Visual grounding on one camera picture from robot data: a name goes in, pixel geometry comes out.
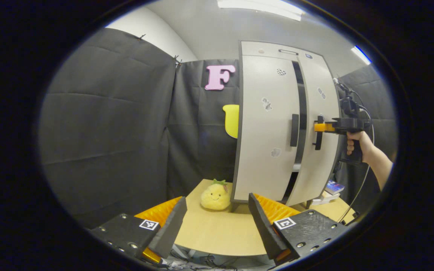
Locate beige cabinet drawer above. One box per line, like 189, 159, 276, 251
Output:
241, 41, 330, 64

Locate small ceiling light panel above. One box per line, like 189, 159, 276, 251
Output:
351, 45, 372, 65

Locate long ceiling light panel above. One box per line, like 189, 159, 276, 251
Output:
217, 0, 304, 21

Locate yellow plush toy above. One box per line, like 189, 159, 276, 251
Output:
200, 179, 232, 210

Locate double-door shoe cabinet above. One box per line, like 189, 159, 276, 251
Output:
231, 41, 342, 211

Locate blue book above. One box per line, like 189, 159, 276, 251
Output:
324, 180, 345, 195

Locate black backdrop cloth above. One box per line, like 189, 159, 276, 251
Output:
38, 28, 396, 228

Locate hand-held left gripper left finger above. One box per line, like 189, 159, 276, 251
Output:
89, 196, 188, 264

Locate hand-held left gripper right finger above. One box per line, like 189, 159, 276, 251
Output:
248, 193, 353, 266

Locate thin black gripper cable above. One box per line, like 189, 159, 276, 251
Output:
337, 107, 375, 223

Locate white magazines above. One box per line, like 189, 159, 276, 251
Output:
311, 190, 340, 206

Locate beige cabinet door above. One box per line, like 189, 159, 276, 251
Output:
233, 55, 301, 202
286, 57, 341, 207

